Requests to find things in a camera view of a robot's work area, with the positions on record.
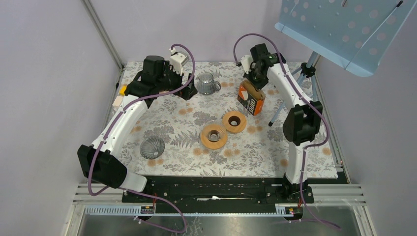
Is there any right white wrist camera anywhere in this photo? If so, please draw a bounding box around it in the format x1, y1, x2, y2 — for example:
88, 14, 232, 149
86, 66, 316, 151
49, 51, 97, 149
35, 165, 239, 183
237, 55, 256, 74

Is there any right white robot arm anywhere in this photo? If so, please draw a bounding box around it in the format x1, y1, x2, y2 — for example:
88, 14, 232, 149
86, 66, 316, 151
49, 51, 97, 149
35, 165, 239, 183
242, 43, 323, 203

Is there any floral tablecloth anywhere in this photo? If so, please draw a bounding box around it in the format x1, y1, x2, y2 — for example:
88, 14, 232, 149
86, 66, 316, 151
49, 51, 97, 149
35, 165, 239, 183
94, 61, 339, 179

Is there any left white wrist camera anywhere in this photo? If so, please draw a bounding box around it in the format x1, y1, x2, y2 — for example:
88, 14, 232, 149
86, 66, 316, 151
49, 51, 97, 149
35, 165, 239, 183
169, 49, 189, 75

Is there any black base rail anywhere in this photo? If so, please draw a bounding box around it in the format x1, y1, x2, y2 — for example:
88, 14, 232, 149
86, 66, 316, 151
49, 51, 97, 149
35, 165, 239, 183
122, 176, 314, 214

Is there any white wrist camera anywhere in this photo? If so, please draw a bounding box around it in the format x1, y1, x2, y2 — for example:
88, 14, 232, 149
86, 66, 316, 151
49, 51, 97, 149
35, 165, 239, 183
237, 55, 256, 74
169, 49, 189, 75

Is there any blue perforated stand tray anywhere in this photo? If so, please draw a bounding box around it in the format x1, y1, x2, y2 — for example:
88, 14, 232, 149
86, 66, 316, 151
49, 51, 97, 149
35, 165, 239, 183
275, 0, 417, 77

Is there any grey glass pitcher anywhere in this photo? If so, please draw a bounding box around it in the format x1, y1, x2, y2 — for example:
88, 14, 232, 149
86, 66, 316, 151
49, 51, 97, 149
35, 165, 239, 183
194, 73, 222, 95

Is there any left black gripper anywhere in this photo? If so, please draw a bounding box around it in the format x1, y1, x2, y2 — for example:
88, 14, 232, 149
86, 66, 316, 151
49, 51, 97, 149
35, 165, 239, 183
156, 60, 197, 100

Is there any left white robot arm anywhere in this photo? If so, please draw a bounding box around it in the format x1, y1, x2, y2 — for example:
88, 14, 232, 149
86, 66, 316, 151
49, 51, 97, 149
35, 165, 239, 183
77, 52, 197, 202

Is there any wooden ring holder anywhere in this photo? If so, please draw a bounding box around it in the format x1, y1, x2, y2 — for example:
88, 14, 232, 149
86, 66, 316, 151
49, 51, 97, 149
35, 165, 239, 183
200, 122, 228, 150
222, 111, 247, 133

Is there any yellow block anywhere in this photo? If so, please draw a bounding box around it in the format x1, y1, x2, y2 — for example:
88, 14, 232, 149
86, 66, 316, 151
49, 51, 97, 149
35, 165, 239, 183
119, 86, 127, 96

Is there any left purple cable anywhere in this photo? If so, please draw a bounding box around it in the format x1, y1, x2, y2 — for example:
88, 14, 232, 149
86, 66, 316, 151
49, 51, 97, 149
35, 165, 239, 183
87, 43, 196, 234

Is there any clear glass dripper cone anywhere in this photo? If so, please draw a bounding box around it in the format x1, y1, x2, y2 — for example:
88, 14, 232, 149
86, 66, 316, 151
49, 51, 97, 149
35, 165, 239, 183
206, 129, 225, 143

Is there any orange coffee filter box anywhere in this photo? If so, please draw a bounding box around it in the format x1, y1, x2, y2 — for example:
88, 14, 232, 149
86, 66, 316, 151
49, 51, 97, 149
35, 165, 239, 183
238, 80, 266, 116

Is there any beige wooden block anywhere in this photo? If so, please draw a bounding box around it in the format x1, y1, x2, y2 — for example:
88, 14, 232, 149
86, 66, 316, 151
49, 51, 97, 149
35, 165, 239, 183
112, 95, 123, 110

